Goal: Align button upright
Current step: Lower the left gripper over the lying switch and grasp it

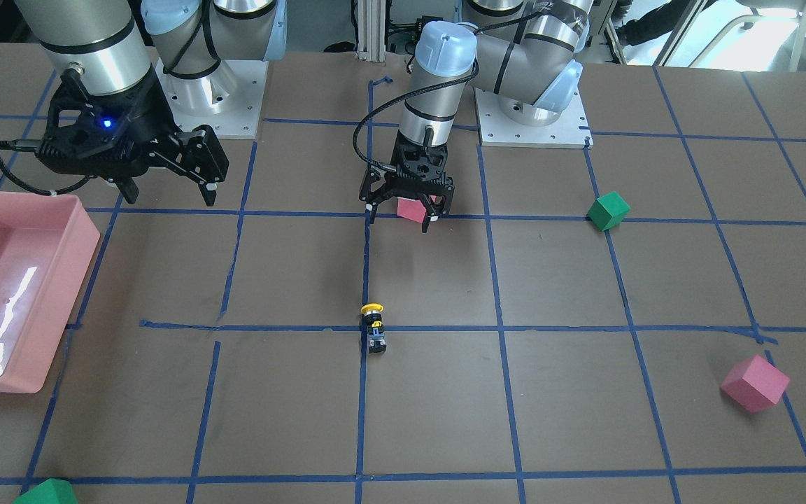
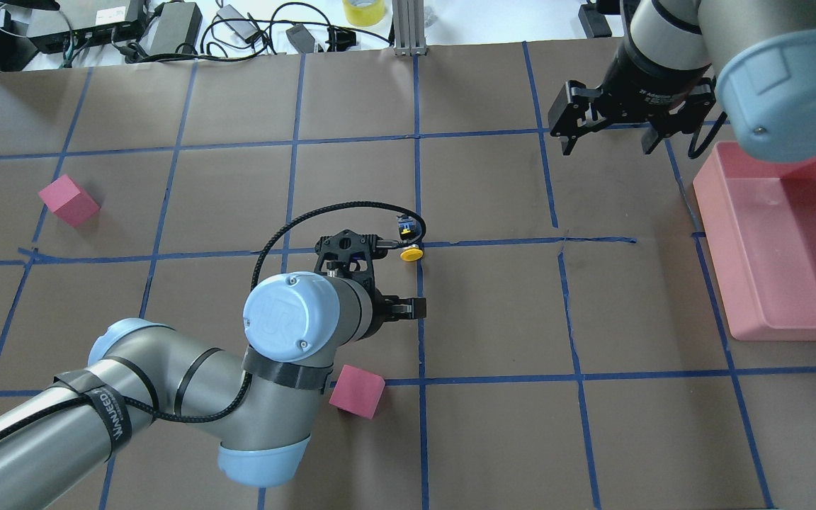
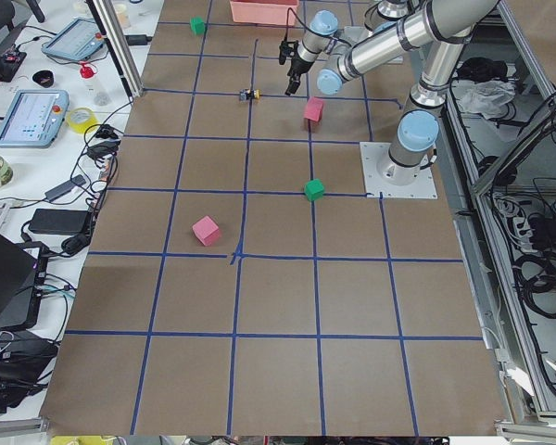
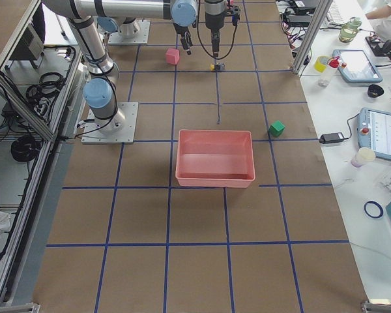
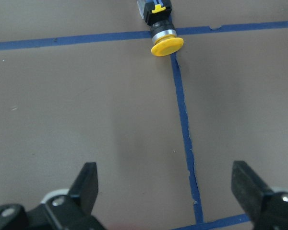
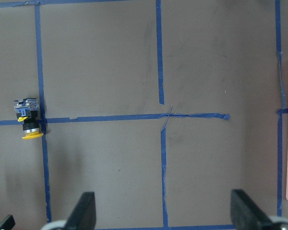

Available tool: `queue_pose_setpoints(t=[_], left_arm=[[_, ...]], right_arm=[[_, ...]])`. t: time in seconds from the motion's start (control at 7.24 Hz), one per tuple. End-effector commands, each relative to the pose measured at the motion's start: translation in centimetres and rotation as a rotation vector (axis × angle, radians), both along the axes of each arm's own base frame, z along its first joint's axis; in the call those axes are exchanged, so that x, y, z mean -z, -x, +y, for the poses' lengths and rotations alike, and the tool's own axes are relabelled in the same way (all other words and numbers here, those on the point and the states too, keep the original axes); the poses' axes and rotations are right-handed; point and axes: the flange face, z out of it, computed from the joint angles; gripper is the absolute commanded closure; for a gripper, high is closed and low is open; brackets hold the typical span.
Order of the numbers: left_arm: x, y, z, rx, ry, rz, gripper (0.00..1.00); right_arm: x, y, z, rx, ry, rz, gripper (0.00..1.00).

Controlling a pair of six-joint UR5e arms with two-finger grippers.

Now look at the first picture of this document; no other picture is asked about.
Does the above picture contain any green foam cube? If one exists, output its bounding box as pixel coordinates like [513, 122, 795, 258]
[13, 478, 79, 504]
[586, 191, 631, 232]

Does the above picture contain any aluminium frame post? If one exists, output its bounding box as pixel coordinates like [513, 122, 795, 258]
[355, 0, 387, 63]

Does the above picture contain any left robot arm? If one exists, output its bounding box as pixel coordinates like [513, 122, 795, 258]
[355, 1, 592, 230]

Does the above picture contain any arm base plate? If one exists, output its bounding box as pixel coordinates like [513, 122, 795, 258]
[474, 87, 594, 149]
[155, 59, 269, 139]

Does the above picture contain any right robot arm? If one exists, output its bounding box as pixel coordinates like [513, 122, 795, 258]
[0, 1, 288, 207]

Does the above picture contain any pink foam cube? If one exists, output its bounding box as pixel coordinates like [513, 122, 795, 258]
[396, 197, 430, 223]
[720, 355, 791, 414]

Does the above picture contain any pink plastic bin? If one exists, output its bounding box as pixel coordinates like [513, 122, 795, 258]
[0, 192, 100, 393]

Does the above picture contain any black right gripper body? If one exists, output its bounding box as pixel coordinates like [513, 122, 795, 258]
[34, 70, 182, 185]

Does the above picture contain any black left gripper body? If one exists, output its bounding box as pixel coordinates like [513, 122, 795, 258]
[385, 133, 454, 200]

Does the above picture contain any pink foam cube centre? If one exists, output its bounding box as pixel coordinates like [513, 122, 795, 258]
[396, 197, 430, 223]

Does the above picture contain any yellow mushroom push button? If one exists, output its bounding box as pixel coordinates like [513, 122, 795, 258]
[360, 303, 387, 354]

